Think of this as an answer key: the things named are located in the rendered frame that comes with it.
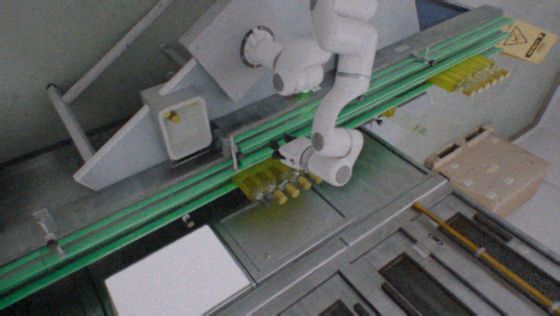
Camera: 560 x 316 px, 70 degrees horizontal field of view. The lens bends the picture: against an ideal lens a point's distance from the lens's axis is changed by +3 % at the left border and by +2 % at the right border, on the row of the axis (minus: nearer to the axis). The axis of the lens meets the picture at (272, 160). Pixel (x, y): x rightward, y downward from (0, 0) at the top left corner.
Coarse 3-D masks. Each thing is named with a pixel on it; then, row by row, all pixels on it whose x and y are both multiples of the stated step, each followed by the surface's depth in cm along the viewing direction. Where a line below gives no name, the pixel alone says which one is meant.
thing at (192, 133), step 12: (168, 108) 133; (180, 108) 144; (192, 108) 147; (204, 108) 142; (168, 120) 144; (180, 120) 147; (192, 120) 151; (204, 120) 146; (168, 132) 147; (180, 132) 150; (192, 132) 154; (204, 132) 152; (168, 144) 141; (180, 144) 151; (192, 144) 152; (204, 144) 152; (180, 156) 147
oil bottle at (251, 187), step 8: (232, 176) 156; (240, 176) 152; (248, 176) 152; (240, 184) 152; (248, 184) 148; (256, 184) 148; (248, 192) 148; (256, 192) 146; (264, 192) 148; (256, 200) 148
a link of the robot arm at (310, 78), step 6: (276, 60) 131; (318, 66) 126; (306, 72) 123; (312, 72) 124; (318, 72) 126; (300, 78) 122; (306, 78) 123; (312, 78) 124; (318, 78) 126; (300, 84) 122; (306, 84) 124; (312, 84) 126; (318, 84) 129; (300, 90) 125
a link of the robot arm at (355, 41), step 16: (320, 0) 96; (320, 16) 95; (336, 16) 92; (320, 32) 94; (336, 32) 91; (352, 32) 92; (368, 32) 93; (336, 48) 93; (352, 48) 94; (368, 48) 94; (352, 64) 95; (368, 64) 95
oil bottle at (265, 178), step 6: (252, 168) 155; (258, 168) 155; (252, 174) 153; (258, 174) 152; (264, 174) 152; (270, 174) 152; (258, 180) 151; (264, 180) 150; (270, 180) 149; (264, 186) 148; (270, 186) 148
